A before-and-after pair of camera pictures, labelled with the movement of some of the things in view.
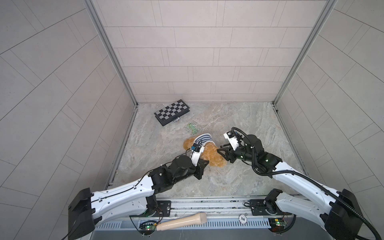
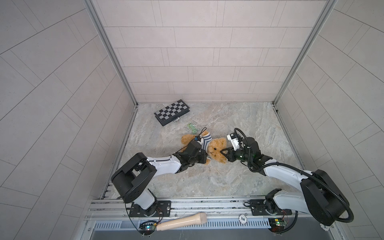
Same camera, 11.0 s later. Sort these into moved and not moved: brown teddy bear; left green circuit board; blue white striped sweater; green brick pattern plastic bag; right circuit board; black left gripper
Moved: brown teddy bear; black left gripper
Not moved: right circuit board; blue white striped sweater; left green circuit board; green brick pattern plastic bag
